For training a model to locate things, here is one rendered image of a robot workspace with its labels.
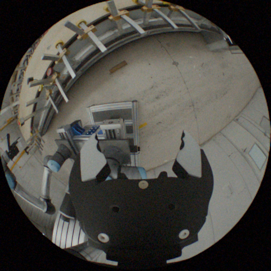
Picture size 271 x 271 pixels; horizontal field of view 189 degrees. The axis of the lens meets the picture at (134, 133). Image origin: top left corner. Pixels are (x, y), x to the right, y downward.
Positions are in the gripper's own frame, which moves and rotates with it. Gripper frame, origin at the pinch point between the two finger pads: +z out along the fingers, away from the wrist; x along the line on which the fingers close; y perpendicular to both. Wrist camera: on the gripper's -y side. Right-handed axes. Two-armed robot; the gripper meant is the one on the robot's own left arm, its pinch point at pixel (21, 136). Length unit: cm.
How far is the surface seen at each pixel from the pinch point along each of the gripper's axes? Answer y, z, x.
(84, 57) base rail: -48, 62, 37
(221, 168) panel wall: 119, 35, 270
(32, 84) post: -32.7, 20.1, 7.8
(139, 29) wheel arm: -47, 36, 87
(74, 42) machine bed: -68, 52, 30
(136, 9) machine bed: -98, 51, 89
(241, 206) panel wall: 117, -75, 274
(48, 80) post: -33, 38, 8
